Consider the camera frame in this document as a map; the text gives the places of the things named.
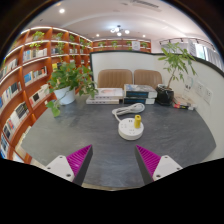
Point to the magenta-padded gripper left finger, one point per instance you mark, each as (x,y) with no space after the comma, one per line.
(61,165)

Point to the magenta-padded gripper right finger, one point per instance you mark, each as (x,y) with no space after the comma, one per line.
(165,165)

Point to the yellow charger block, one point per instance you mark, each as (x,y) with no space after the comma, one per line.
(137,121)

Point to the red spine book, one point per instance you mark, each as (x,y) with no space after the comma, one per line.
(181,106)

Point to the beige cover book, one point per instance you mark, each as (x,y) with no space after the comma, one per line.
(186,99)

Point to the money tree in black pot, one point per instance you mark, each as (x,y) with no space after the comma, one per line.
(165,95)

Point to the pothos plant in white pot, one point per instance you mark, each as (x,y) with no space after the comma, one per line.
(65,95)

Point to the dark blue spine book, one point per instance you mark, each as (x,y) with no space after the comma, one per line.
(138,100)

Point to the thin white book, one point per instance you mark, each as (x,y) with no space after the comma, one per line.
(100,101)

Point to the orange wooden bookshelf unit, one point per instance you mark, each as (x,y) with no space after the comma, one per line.
(20,100)

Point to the thick dark cover book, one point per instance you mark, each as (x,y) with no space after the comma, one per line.
(140,90)

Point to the clear plastic bottle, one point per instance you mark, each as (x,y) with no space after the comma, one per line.
(189,84)

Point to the pale cover book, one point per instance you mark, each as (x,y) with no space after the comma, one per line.
(110,92)

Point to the brown padded chair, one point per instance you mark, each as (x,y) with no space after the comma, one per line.
(148,78)
(115,78)

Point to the white window curtains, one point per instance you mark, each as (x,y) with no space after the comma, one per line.
(208,53)

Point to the small white framed sign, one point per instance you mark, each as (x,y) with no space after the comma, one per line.
(136,45)

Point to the ceiling chandelier lamp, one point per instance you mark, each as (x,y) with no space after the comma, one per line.
(119,30)

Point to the recessed ceiling lights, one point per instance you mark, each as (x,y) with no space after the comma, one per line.
(61,10)

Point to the ceiling air vent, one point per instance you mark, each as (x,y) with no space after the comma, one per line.
(145,4)

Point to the white wall socket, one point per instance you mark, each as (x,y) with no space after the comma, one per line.
(199,89)
(208,95)

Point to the black track light rail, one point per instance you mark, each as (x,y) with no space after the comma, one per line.
(181,39)

